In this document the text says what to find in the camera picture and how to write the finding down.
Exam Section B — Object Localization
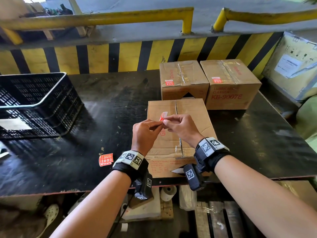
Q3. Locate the black cable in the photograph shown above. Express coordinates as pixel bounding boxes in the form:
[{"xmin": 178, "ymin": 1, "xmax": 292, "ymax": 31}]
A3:
[{"xmin": 108, "ymin": 193, "xmax": 135, "ymax": 238}]

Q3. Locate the yellow black striped barrier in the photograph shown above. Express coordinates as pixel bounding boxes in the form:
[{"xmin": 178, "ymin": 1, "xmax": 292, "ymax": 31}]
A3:
[{"xmin": 0, "ymin": 32, "xmax": 283, "ymax": 76}]

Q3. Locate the green sack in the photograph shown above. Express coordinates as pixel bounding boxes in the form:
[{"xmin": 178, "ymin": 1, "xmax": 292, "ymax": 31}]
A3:
[{"xmin": 295, "ymin": 95, "xmax": 317, "ymax": 147}]

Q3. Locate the black right wrist band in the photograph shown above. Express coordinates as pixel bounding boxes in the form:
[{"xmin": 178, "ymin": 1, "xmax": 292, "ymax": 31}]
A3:
[{"xmin": 193, "ymin": 137, "xmax": 232, "ymax": 174}]

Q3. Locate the person's right hand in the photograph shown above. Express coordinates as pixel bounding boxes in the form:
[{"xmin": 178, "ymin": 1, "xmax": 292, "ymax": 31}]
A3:
[{"xmin": 162, "ymin": 114, "xmax": 205, "ymax": 149}]

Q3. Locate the red-lettered taped cardboard box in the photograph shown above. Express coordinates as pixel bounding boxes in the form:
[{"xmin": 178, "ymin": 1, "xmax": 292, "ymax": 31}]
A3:
[{"xmin": 200, "ymin": 59, "xmax": 262, "ymax": 110}]

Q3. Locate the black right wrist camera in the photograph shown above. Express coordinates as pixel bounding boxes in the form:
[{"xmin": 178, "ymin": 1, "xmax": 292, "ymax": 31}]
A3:
[{"xmin": 183, "ymin": 163, "xmax": 206, "ymax": 192}]

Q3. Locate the white perforated shoe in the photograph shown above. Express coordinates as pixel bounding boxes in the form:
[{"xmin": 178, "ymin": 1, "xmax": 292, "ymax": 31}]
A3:
[{"xmin": 37, "ymin": 204, "xmax": 60, "ymax": 238}]

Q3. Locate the short yellow metal railing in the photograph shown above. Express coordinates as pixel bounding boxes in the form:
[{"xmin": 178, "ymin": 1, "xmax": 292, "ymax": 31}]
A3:
[{"xmin": 211, "ymin": 7, "xmax": 317, "ymax": 33}]

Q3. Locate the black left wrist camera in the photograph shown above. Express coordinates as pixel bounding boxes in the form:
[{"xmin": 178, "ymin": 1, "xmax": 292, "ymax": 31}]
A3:
[{"xmin": 133, "ymin": 172, "xmax": 154, "ymax": 201}]

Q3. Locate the clear plastic bag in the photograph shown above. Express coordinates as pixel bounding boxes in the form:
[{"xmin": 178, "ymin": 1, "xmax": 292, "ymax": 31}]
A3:
[{"xmin": 178, "ymin": 185, "xmax": 197, "ymax": 211}]

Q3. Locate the black left wrist band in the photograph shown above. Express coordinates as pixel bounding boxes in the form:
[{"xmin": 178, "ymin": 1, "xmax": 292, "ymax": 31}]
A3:
[{"xmin": 111, "ymin": 150, "xmax": 149, "ymax": 182}]

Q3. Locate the person's left forearm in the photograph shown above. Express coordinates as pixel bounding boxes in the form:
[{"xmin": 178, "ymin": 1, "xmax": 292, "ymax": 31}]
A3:
[{"xmin": 49, "ymin": 168, "xmax": 132, "ymax": 238}]

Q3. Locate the black wrist band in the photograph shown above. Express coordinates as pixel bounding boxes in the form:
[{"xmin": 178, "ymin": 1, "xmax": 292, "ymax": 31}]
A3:
[
  {"xmin": 111, "ymin": 150, "xmax": 149, "ymax": 182},
  {"xmin": 193, "ymin": 137, "xmax": 232, "ymax": 174}
]

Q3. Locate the large white-labelled cardboard box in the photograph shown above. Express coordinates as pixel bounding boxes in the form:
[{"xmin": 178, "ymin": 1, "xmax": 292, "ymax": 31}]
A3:
[{"xmin": 262, "ymin": 31, "xmax": 317, "ymax": 101}]

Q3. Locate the white paper roll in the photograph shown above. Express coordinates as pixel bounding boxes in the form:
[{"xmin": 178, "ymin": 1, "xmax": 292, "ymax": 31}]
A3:
[{"xmin": 160, "ymin": 185, "xmax": 178, "ymax": 202}]

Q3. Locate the white paper label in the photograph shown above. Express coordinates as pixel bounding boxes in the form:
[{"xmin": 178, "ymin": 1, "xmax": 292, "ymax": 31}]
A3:
[{"xmin": 0, "ymin": 118, "xmax": 33, "ymax": 131}]

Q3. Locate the black plastic crate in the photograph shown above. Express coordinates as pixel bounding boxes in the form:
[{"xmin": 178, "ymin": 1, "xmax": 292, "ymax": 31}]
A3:
[{"xmin": 0, "ymin": 72, "xmax": 84, "ymax": 140}]

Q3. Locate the red and white sticker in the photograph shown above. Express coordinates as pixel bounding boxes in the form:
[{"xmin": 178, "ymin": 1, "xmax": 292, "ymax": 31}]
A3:
[{"xmin": 158, "ymin": 111, "xmax": 169, "ymax": 125}]

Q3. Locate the red sticker sheet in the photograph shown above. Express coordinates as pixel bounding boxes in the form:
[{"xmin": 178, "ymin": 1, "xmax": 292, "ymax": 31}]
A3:
[{"xmin": 98, "ymin": 153, "xmax": 114, "ymax": 167}]

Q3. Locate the person's right forearm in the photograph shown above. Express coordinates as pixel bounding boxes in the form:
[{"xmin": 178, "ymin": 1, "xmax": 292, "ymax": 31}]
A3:
[{"xmin": 214, "ymin": 155, "xmax": 317, "ymax": 238}]

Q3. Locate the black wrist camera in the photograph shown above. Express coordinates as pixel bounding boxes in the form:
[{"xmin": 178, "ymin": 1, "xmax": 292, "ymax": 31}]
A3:
[
  {"xmin": 183, "ymin": 163, "xmax": 206, "ymax": 192},
  {"xmin": 133, "ymin": 172, "xmax": 154, "ymax": 201}
]

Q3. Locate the long yellow metal railing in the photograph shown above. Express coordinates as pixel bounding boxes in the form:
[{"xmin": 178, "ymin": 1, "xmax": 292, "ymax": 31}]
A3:
[{"xmin": 0, "ymin": 7, "xmax": 194, "ymax": 45}]

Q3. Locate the open-seam cardboard box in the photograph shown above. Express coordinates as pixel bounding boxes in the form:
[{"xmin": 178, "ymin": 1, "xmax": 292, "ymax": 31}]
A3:
[{"xmin": 146, "ymin": 98, "xmax": 219, "ymax": 179}]

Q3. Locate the wooden pallet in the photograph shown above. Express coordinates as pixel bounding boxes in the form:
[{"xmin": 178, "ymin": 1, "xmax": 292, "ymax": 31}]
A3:
[{"xmin": 195, "ymin": 201, "xmax": 249, "ymax": 238}]

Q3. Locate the white flat board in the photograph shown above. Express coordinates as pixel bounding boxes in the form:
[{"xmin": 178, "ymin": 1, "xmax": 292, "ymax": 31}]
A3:
[{"xmin": 121, "ymin": 187, "xmax": 162, "ymax": 220}]

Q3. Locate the person's left hand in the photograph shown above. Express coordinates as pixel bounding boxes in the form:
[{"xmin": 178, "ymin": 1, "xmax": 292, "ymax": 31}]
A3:
[{"xmin": 131, "ymin": 119, "xmax": 164, "ymax": 156}]

